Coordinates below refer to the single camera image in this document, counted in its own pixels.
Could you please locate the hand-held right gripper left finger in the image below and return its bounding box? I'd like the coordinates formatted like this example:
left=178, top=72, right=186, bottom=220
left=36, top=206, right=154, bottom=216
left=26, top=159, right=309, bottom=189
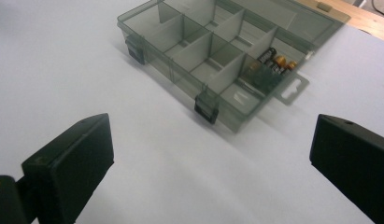
left=21, top=113, right=115, bottom=224

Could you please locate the black cable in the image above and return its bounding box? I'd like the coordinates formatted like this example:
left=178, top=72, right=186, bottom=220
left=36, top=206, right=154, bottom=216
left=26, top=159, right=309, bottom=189
left=371, top=0, right=384, bottom=21

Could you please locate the white sheet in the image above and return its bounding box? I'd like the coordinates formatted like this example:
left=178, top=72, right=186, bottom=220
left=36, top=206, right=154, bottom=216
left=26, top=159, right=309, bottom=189
left=0, top=0, right=384, bottom=224

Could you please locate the clear grey plastic organizer box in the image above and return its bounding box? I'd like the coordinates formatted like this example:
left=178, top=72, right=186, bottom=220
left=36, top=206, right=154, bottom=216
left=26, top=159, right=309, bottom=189
left=116, top=0, right=352, bottom=134

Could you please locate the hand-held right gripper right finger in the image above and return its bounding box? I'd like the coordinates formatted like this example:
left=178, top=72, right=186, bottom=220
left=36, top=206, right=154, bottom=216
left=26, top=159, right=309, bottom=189
left=309, top=114, right=384, bottom=224

